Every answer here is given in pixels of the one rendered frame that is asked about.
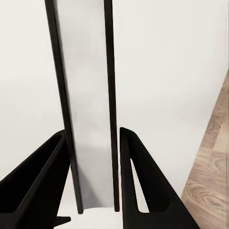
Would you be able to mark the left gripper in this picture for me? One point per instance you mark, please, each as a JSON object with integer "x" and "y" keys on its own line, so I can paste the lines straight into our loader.
{"x": 61, "y": 220}

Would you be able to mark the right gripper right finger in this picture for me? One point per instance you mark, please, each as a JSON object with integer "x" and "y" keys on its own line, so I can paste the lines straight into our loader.
{"x": 166, "y": 210}

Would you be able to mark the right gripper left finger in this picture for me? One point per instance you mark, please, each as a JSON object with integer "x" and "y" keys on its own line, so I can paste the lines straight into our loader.
{"x": 30, "y": 195}

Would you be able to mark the hardback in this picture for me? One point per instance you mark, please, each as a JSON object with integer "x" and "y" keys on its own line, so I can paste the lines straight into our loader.
{"x": 82, "y": 39}

